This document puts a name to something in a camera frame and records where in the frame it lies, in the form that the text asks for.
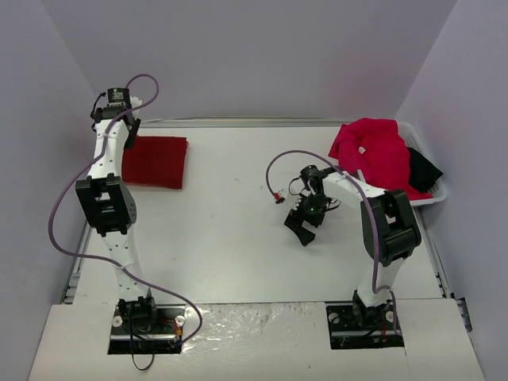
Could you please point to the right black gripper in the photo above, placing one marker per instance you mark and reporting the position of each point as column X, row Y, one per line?
column 303, row 217

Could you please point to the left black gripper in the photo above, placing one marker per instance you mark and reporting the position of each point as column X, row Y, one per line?
column 129, row 132

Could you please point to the dark red t-shirt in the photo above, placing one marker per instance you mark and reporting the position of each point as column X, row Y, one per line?
column 155, row 162

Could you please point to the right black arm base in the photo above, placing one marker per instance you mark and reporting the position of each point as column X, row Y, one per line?
column 351, row 327

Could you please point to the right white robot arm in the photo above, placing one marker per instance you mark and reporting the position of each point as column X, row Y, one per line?
column 389, row 228

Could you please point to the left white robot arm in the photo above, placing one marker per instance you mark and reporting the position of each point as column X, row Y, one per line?
column 107, row 202

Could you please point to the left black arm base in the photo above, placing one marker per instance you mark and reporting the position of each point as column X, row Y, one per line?
column 146, row 329

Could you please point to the bright pink t-shirt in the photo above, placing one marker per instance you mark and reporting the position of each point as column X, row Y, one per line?
column 374, row 147

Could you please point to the black garment in basket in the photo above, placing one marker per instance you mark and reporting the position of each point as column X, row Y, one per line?
column 423, row 174

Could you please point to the white plastic laundry basket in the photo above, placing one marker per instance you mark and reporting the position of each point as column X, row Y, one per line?
column 412, row 140

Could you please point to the white foreground cover board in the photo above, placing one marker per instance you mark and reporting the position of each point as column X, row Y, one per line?
column 287, row 341

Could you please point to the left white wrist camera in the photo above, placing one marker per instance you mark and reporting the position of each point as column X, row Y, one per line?
column 135, row 103

